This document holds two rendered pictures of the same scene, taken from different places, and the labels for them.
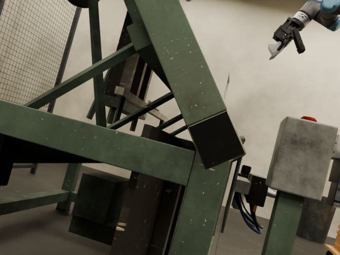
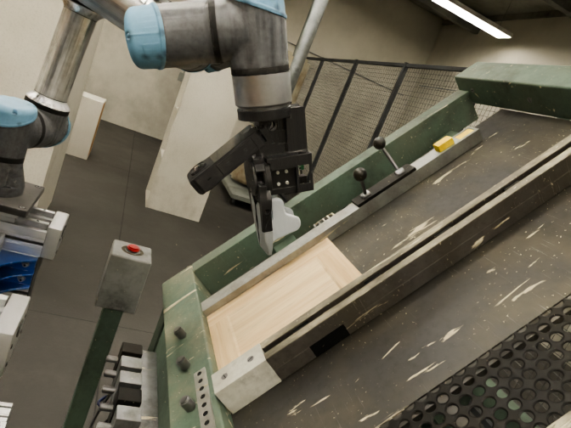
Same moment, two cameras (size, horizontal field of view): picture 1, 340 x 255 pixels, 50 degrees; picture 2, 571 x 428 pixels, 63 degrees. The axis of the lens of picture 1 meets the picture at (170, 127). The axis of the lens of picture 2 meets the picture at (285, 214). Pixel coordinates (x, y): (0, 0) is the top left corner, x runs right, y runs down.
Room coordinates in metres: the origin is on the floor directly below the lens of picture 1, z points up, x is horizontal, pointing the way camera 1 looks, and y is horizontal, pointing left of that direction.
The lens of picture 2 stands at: (2.25, -0.73, 1.52)
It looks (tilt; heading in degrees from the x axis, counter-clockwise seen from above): 12 degrees down; 147
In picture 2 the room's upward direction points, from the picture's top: 22 degrees clockwise
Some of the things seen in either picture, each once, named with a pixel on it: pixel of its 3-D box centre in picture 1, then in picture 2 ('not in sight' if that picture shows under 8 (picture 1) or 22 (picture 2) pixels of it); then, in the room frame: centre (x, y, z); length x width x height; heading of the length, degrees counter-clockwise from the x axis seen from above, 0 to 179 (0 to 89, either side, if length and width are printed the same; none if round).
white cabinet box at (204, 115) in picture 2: not in sight; (201, 119); (-2.65, 0.96, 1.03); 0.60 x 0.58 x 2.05; 169
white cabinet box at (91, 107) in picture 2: not in sight; (71, 121); (-3.98, -0.11, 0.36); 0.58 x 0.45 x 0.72; 79
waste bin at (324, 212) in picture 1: (314, 216); not in sight; (5.36, -2.40, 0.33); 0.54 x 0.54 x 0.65
